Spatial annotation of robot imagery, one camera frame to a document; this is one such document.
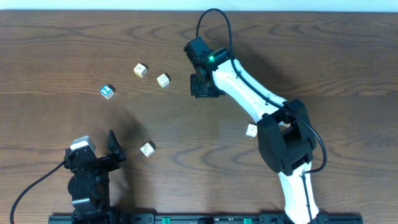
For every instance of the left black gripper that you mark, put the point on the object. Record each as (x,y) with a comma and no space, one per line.
(97,162)

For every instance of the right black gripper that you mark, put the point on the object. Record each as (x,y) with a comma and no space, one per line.
(202,90)

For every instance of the blue number 2 block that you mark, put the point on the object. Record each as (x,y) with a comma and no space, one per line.
(107,91)

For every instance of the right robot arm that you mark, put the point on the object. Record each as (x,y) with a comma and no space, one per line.
(286,139)

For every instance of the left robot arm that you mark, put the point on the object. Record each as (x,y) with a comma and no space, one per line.
(89,186)

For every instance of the dark red sided block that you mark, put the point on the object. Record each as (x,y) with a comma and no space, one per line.
(148,148)

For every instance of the yellow C block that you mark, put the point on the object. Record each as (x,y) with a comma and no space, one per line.
(163,80)

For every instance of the yellow W block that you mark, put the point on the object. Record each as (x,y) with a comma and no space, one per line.
(140,70)

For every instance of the plain white wooden block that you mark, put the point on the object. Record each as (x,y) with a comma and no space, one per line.
(251,130)

